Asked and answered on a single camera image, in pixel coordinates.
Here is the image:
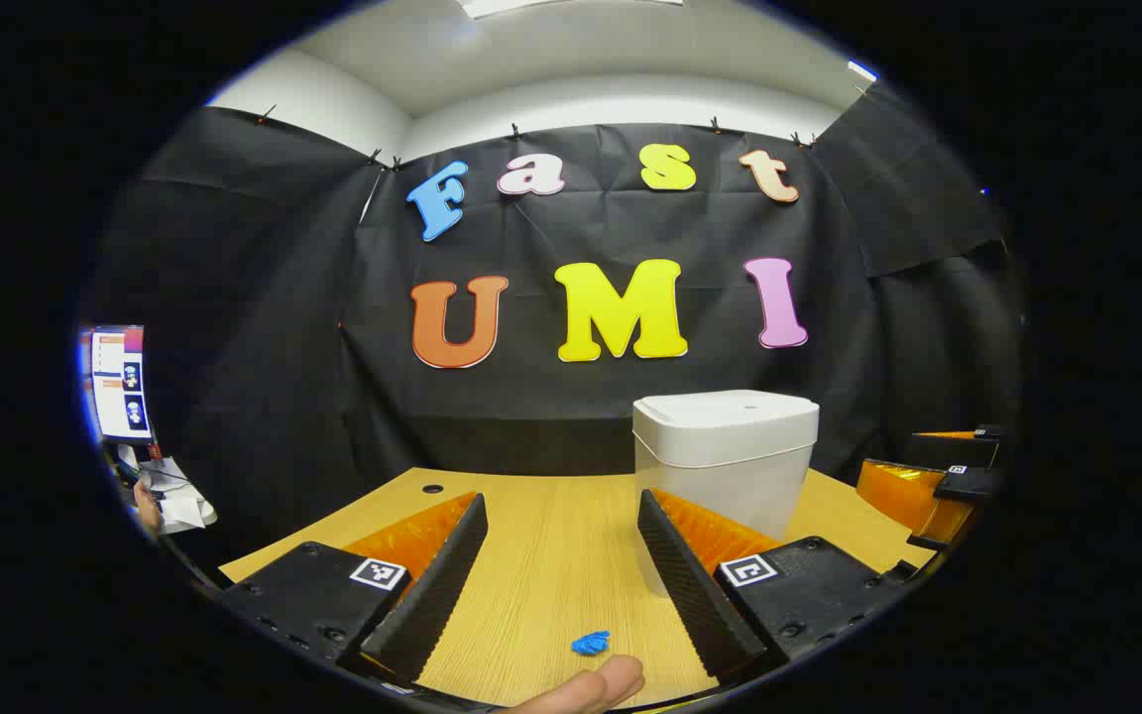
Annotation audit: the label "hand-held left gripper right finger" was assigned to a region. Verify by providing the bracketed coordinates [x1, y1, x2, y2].
[637, 488, 919, 685]

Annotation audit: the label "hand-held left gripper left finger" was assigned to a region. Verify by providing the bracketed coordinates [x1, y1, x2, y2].
[219, 493, 490, 685]

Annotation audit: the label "white desktop garbage bin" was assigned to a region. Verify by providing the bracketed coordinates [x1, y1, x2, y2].
[632, 390, 820, 598]

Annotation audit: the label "wooden desktop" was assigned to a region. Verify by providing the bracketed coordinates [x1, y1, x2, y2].
[219, 466, 939, 710]

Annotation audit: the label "white crumpled paper sheets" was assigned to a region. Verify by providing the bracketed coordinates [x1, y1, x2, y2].
[140, 458, 218, 535]

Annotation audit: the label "black backdrop cloth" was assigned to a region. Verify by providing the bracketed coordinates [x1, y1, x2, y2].
[85, 84, 1023, 556]

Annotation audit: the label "computer monitor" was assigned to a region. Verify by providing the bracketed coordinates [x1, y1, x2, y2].
[80, 325, 154, 444]

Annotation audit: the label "large ceiling light panel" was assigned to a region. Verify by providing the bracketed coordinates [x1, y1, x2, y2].
[460, 0, 683, 21]

